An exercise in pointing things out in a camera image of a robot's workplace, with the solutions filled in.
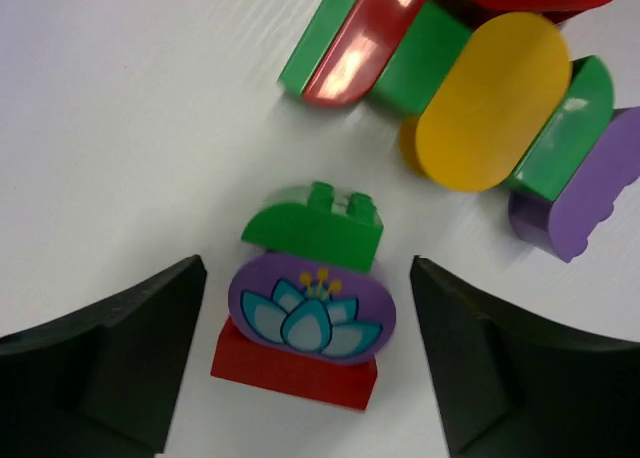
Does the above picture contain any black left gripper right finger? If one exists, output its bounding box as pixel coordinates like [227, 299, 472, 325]
[410, 257, 639, 457]

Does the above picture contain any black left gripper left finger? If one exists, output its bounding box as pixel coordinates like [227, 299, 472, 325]
[1, 255, 207, 457]

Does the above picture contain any red base lego brick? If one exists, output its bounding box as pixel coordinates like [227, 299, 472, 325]
[211, 319, 378, 411]

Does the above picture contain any purple scalloped lego brick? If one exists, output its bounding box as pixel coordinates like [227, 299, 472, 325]
[508, 107, 639, 263]

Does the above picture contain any purple lotus lego brick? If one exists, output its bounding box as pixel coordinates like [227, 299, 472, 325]
[228, 252, 396, 366]

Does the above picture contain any green arched lego brick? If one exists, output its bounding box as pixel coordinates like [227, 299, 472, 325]
[241, 181, 384, 273]

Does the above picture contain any yellow oval lego brick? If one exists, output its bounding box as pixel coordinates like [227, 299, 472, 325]
[398, 12, 572, 192]

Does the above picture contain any green lower lego brick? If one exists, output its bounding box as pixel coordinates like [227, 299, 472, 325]
[504, 55, 614, 201]

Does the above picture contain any green middle lego brick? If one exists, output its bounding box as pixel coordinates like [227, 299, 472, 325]
[368, 1, 472, 116]

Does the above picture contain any red semicircle lego brick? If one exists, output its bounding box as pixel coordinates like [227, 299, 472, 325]
[303, 0, 428, 108]

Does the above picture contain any green flat-top lego brick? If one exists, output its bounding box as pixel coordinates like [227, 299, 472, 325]
[278, 0, 357, 97]

